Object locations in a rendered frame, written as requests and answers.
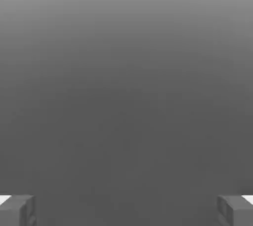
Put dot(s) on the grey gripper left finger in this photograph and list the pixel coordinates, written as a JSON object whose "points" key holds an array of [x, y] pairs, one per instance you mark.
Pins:
{"points": [[13, 211]]}

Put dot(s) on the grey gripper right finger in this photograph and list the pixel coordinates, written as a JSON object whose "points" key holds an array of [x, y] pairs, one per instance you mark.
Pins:
{"points": [[239, 212]]}

